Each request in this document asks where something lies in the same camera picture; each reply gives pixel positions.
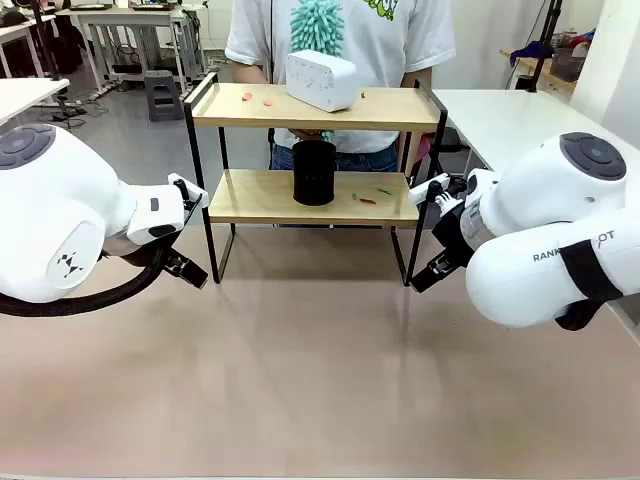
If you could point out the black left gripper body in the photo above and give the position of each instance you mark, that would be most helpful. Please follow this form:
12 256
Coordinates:
168 257

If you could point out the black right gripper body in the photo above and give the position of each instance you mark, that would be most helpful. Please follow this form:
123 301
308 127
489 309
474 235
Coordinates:
452 232

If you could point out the teal microfiber duster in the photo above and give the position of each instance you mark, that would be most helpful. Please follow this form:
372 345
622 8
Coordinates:
317 25

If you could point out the person right forearm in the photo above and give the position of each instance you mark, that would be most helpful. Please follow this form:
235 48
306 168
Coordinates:
250 72

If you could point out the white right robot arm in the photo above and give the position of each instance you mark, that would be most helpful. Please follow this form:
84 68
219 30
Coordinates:
550 240

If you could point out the person left forearm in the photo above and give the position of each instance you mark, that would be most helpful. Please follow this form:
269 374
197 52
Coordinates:
417 77

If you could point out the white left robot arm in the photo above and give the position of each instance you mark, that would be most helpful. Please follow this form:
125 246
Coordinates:
55 210

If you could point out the person right hand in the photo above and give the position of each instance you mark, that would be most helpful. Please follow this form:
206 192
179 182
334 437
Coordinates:
306 133

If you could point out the large white table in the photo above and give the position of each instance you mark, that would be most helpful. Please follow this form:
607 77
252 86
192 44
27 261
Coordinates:
510 120

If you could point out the black cylindrical container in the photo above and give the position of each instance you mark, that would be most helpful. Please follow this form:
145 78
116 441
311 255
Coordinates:
314 172

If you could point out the gray plastic step stool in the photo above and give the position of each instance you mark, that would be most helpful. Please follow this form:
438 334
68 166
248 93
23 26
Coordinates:
162 95

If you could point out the wooden desk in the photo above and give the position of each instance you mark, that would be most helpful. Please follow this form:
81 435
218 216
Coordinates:
530 67

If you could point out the blue cloth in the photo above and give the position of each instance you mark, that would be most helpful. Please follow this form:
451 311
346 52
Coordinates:
530 51

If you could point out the white rectangular box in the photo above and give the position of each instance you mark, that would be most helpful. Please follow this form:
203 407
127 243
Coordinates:
322 80

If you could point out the translucent gray storage bin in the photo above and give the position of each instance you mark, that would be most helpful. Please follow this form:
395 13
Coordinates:
567 62

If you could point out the person torso white t-shirt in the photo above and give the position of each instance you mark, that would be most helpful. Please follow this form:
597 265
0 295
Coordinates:
380 40

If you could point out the white side table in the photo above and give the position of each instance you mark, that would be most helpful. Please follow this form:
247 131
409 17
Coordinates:
25 95

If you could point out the black tripod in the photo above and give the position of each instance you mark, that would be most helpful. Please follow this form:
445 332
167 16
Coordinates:
547 35

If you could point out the white desk with metal legs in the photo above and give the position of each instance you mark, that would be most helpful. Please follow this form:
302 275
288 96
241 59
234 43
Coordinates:
135 15

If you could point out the black stand pole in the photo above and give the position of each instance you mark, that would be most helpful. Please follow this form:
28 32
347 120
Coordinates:
47 40

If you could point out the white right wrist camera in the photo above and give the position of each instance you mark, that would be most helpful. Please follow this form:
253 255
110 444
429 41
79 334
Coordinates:
425 191

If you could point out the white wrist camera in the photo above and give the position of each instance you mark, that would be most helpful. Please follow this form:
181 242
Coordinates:
192 192
425 191

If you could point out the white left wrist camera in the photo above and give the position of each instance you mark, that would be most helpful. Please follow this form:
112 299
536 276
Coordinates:
192 192

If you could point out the two-tier wooden shelf black frame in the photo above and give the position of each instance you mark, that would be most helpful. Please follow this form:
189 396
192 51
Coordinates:
280 112

